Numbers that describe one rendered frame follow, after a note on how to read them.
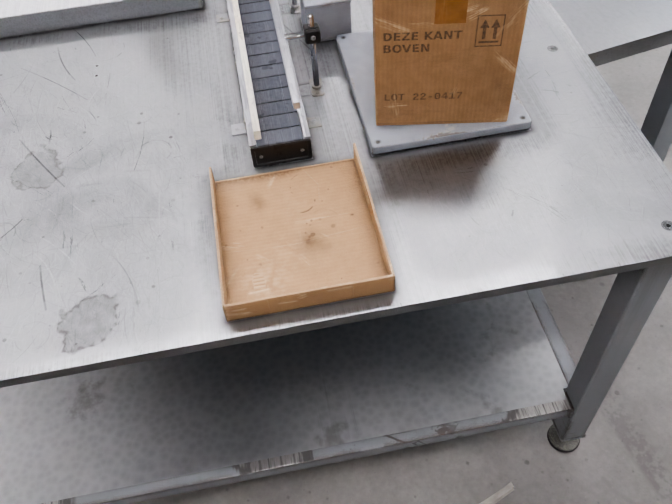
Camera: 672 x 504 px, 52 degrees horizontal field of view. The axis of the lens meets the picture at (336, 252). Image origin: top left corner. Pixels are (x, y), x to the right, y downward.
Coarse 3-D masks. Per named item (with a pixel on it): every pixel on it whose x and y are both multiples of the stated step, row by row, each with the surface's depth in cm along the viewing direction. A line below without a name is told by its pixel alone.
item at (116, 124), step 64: (0, 64) 149; (64, 64) 147; (128, 64) 146; (192, 64) 145; (320, 64) 143; (576, 64) 138; (0, 128) 135; (64, 128) 134; (128, 128) 133; (192, 128) 132; (320, 128) 130; (576, 128) 126; (0, 192) 124; (64, 192) 123; (128, 192) 122; (192, 192) 121; (384, 192) 119; (448, 192) 118; (512, 192) 117; (576, 192) 117; (640, 192) 116; (0, 256) 114; (64, 256) 114; (128, 256) 113; (192, 256) 112; (448, 256) 109; (512, 256) 109; (576, 256) 108; (640, 256) 107; (0, 320) 106; (64, 320) 106; (128, 320) 105; (192, 320) 104; (256, 320) 104; (320, 320) 103; (0, 384) 100
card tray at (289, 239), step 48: (240, 192) 120; (288, 192) 120; (336, 192) 119; (240, 240) 113; (288, 240) 113; (336, 240) 112; (384, 240) 107; (240, 288) 107; (288, 288) 107; (336, 288) 102; (384, 288) 105
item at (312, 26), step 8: (312, 16) 125; (304, 24) 128; (312, 24) 126; (296, 32) 128; (304, 32) 127; (312, 32) 126; (312, 40) 127; (320, 40) 128; (312, 48) 130; (312, 56) 131; (312, 64) 133
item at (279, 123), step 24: (240, 0) 150; (264, 0) 150; (264, 24) 144; (264, 48) 139; (264, 72) 134; (264, 96) 129; (288, 96) 129; (264, 120) 125; (288, 120) 124; (264, 144) 121
